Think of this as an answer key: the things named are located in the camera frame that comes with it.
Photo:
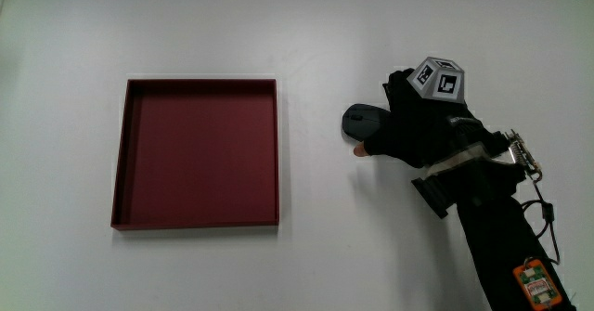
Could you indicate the person's right forearm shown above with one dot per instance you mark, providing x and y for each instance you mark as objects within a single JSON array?
[{"x": 496, "y": 237}]

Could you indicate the metal wrist connector board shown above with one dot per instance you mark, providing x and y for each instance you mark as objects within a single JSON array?
[{"x": 522, "y": 154}]

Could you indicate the black computer mouse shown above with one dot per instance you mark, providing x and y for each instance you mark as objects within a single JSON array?
[{"x": 359, "y": 120}]

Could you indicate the dark red square tray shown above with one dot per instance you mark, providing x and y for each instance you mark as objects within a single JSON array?
[{"x": 199, "y": 158}]

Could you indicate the orange circuit board module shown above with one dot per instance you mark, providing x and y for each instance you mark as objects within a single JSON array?
[{"x": 537, "y": 284}]

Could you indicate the white desk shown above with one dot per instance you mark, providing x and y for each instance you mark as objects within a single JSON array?
[{"x": 325, "y": 32}]

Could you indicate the person's right hand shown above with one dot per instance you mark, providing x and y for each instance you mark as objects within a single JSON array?
[{"x": 417, "y": 130}]

